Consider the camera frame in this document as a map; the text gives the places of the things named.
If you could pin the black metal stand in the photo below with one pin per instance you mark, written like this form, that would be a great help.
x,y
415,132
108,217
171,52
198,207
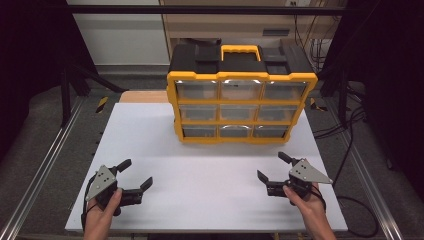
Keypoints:
x,y
65,96
342,96

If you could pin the set of clear organizer bins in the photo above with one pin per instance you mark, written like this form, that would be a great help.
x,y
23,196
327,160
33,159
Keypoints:
x,y
196,90

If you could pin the black horizontal bar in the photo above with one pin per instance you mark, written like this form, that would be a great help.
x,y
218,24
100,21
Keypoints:
x,y
200,10

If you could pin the clear plastic drawer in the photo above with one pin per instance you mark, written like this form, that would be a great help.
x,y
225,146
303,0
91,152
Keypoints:
x,y
241,90

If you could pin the beige wooden cabinet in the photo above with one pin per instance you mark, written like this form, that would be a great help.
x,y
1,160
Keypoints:
x,y
233,28

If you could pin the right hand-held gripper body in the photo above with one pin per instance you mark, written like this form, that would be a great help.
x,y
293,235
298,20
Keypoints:
x,y
306,173

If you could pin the person's right hand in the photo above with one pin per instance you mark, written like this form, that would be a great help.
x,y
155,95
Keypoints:
x,y
311,206

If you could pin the aluminium rail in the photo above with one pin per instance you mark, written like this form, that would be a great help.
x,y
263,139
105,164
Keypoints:
x,y
363,173
43,166

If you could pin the wooden board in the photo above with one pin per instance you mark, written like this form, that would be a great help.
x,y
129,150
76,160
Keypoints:
x,y
143,96

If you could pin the yellow black drawer organizer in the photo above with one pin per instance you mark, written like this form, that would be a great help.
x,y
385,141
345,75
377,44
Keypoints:
x,y
206,63

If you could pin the white panel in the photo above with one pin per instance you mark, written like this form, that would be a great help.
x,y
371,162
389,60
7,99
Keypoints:
x,y
120,40

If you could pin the person's left hand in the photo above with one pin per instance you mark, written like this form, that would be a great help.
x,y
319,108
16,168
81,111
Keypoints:
x,y
98,218

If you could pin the yellow black hazard tape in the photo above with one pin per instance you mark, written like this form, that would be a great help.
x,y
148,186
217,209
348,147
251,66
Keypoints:
x,y
101,104
316,106

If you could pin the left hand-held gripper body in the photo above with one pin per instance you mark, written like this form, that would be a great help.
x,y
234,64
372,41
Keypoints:
x,y
103,181

